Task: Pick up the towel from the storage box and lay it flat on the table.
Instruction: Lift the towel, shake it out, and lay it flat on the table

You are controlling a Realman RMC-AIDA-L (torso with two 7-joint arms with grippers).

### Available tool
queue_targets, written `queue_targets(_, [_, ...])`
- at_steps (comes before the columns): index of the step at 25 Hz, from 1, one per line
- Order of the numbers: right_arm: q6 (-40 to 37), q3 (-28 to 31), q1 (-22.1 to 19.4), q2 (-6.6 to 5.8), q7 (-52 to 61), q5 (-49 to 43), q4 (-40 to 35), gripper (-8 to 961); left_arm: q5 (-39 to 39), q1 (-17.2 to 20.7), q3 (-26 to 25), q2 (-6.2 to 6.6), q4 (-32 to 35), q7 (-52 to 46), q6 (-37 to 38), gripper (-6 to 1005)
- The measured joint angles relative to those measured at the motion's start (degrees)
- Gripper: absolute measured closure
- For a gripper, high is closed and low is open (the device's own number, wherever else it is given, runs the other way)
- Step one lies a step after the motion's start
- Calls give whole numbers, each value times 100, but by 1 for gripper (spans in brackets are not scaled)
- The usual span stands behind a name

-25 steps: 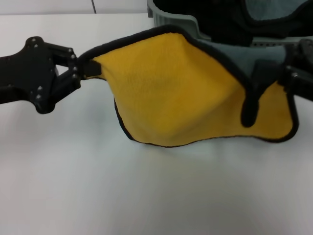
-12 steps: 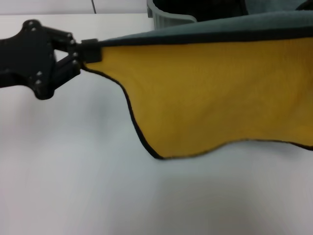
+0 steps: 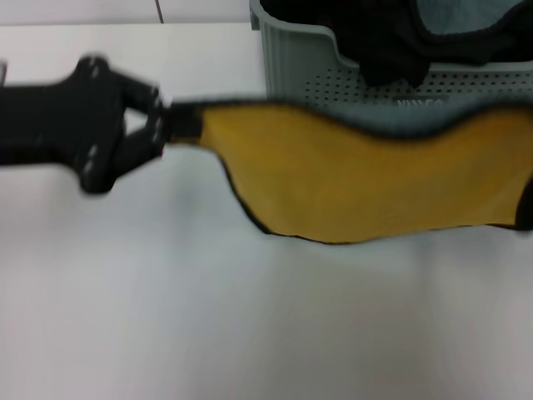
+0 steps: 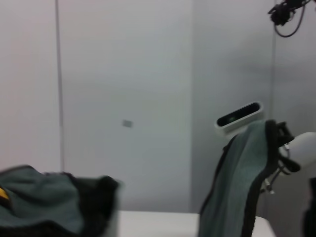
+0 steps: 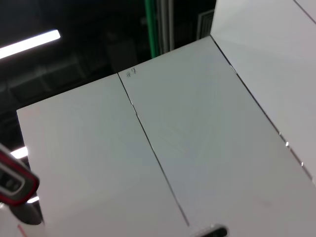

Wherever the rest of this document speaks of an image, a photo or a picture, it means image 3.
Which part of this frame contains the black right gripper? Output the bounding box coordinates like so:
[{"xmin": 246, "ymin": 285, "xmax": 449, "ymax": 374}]
[{"xmin": 515, "ymin": 177, "xmax": 533, "ymax": 233}]

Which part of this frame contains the grey perforated storage basket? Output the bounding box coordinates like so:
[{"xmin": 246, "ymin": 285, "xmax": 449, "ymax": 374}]
[{"xmin": 249, "ymin": 0, "xmax": 533, "ymax": 139}]

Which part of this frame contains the yellow and grey towel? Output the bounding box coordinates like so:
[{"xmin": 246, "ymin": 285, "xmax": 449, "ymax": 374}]
[{"xmin": 194, "ymin": 97, "xmax": 533, "ymax": 248}]

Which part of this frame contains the black towel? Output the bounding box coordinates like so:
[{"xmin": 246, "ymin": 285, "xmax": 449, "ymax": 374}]
[{"xmin": 260, "ymin": 0, "xmax": 533, "ymax": 89}]

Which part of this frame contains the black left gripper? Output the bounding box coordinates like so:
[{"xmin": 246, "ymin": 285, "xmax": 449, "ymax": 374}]
[{"xmin": 0, "ymin": 57, "xmax": 203, "ymax": 195}]

